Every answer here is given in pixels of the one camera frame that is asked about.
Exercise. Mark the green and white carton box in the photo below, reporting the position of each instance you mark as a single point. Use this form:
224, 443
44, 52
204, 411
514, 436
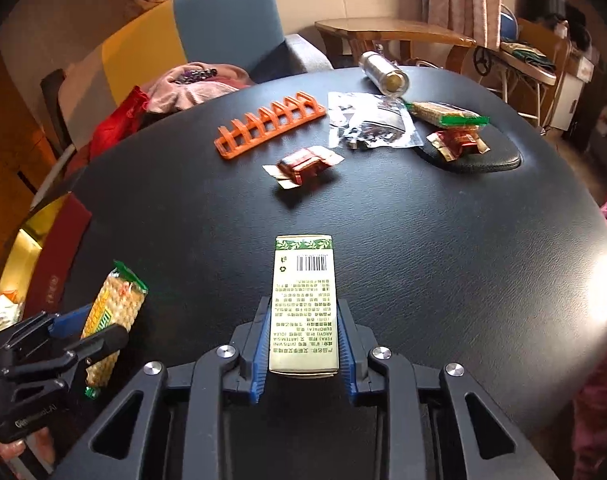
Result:
304, 305

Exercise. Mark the person's left hand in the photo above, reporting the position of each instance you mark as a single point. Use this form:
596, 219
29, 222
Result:
30, 452

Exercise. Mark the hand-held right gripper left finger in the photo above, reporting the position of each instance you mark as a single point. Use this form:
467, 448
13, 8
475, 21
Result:
261, 355

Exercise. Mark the red foil snack packet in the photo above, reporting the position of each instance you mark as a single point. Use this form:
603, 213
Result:
303, 165
458, 142

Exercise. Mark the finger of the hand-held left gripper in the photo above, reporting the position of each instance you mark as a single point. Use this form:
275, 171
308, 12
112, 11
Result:
70, 321
100, 341

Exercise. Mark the clear plastic bag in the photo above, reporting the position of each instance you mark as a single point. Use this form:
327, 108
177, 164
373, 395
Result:
373, 122

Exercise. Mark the dark red flat box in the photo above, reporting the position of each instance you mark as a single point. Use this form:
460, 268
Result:
58, 250

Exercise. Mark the cracker packet with green ends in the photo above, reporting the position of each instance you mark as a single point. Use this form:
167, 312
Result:
446, 112
117, 305

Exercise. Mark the silver metal can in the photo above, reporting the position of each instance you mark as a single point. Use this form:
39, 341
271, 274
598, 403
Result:
383, 72

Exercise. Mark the blue and yellow sofa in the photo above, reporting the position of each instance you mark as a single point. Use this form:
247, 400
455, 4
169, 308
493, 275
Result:
218, 20

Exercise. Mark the pink cloth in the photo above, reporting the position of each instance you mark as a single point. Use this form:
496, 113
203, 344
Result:
193, 92

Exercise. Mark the orange plastic rack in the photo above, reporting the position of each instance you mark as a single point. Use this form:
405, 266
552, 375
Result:
268, 122

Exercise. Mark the black padded cushion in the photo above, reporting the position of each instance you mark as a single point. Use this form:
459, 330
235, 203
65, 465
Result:
488, 160

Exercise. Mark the white metal rack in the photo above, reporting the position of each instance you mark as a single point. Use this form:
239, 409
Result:
521, 67

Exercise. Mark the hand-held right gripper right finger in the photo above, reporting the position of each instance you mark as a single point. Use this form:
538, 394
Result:
349, 355

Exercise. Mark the wooden side table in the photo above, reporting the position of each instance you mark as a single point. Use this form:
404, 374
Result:
383, 30

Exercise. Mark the pink clothing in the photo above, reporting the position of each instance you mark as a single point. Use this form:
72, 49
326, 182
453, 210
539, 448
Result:
603, 360

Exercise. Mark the red cloth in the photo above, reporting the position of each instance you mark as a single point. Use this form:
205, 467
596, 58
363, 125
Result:
115, 122

